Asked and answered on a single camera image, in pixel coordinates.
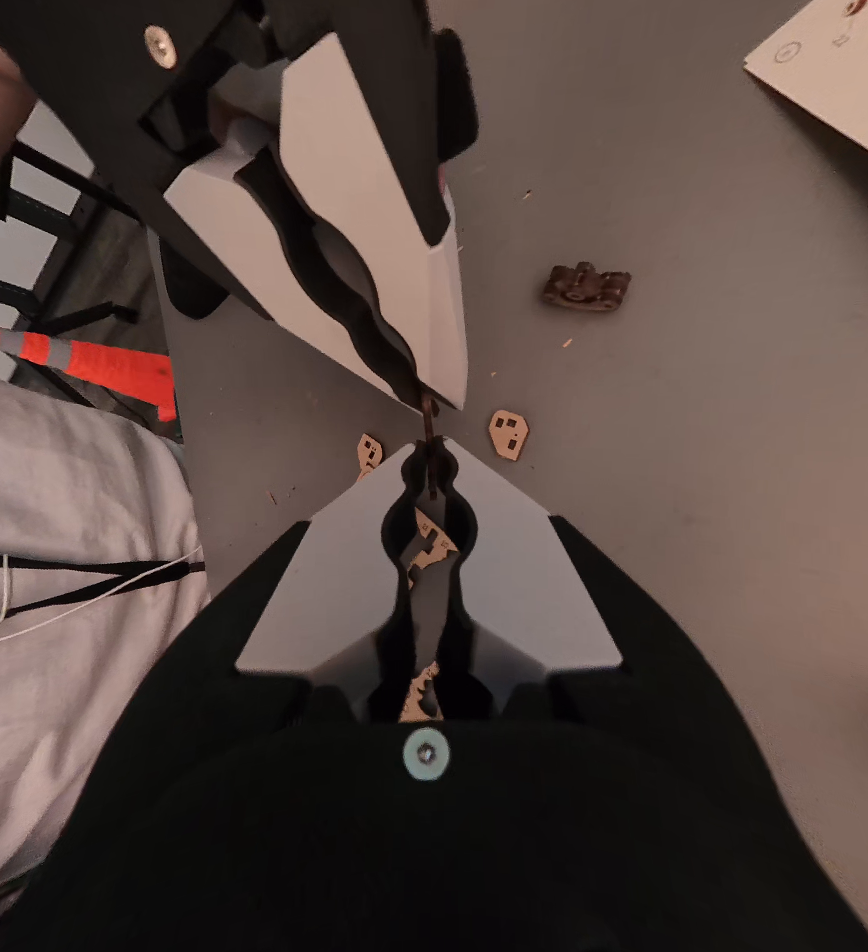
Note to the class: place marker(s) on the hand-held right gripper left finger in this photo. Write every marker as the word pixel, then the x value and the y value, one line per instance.
pixel 322 595

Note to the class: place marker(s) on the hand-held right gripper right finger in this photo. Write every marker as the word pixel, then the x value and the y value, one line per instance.
pixel 538 595

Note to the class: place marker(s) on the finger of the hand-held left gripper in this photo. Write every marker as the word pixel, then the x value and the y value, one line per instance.
pixel 233 230
pixel 359 171

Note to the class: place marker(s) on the small shield-shaped wooden piece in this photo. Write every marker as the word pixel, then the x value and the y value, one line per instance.
pixel 363 465
pixel 497 435

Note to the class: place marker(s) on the notched wooden part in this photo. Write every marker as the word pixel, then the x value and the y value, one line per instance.
pixel 428 428

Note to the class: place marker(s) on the punched wooden parts sheet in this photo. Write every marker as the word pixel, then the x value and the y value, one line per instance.
pixel 422 699

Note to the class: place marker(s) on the orange safety vest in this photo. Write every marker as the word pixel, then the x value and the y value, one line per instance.
pixel 106 364

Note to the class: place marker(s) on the small dark wooden assembly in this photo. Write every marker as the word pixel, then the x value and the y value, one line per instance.
pixel 590 286

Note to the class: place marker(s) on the person's white shirt torso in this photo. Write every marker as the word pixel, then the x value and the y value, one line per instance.
pixel 69 483

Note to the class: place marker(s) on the illustrated instruction booklet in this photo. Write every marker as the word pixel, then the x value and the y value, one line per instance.
pixel 850 74

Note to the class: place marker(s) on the black metal stand frame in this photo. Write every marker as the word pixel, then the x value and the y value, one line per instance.
pixel 69 178

